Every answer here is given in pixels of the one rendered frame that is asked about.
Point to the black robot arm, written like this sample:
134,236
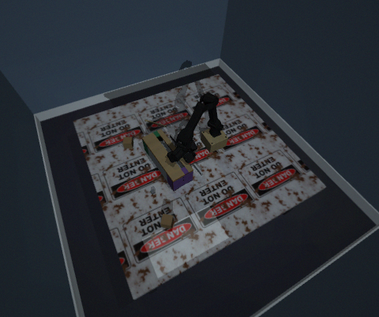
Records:
186,135

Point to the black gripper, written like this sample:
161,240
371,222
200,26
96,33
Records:
192,149

